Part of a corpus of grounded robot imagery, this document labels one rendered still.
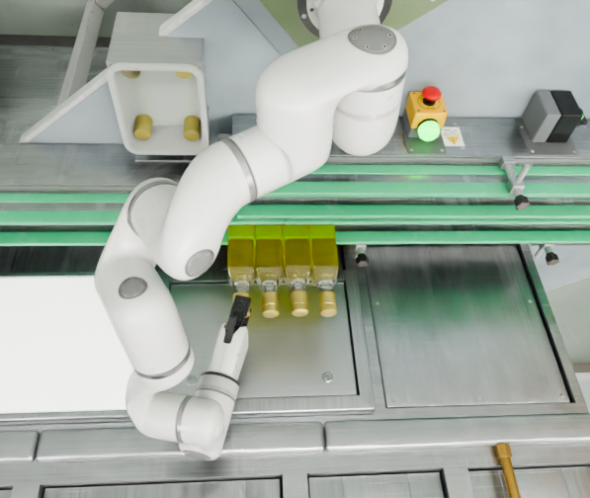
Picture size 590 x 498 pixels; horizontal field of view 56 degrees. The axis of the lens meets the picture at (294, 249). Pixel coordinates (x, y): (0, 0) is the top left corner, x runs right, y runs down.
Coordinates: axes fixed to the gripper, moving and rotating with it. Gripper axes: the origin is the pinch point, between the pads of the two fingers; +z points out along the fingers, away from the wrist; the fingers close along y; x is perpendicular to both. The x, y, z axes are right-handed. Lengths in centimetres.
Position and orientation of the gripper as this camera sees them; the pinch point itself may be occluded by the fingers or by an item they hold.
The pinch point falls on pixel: (241, 310)
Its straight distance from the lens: 110.6
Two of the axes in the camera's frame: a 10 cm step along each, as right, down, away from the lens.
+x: -9.8, -2.0, 0.8
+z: 2.1, -7.9, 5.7
